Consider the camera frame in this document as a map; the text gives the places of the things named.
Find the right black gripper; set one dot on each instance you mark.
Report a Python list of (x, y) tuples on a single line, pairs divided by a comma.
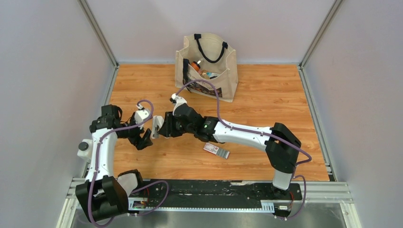
[(165, 130)]

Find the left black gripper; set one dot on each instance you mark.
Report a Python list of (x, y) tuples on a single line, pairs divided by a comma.
[(145, 141)]

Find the white stapler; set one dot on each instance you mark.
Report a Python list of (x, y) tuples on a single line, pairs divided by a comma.
[(157, 123)]

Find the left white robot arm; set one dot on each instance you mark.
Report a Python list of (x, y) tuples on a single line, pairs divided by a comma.
[(102, 195)]

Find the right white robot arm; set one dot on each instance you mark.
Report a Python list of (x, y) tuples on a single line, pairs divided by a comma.
[(278, 142)]

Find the staple box with staples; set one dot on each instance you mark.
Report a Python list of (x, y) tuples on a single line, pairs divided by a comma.
[(216, 150)]

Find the packaged items in bag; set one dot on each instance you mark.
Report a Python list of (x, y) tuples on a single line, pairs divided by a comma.
[(208, 75)]

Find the orange capped bottle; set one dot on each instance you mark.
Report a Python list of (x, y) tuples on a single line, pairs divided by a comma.
[(196, 65)]

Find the beige canvas tote bag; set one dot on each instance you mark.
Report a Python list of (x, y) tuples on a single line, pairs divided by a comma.
[(217, 56)]

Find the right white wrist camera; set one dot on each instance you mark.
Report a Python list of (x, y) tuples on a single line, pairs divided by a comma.
[(177, 101)]

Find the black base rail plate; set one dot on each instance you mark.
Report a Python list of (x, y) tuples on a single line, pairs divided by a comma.
[(211, 194)]

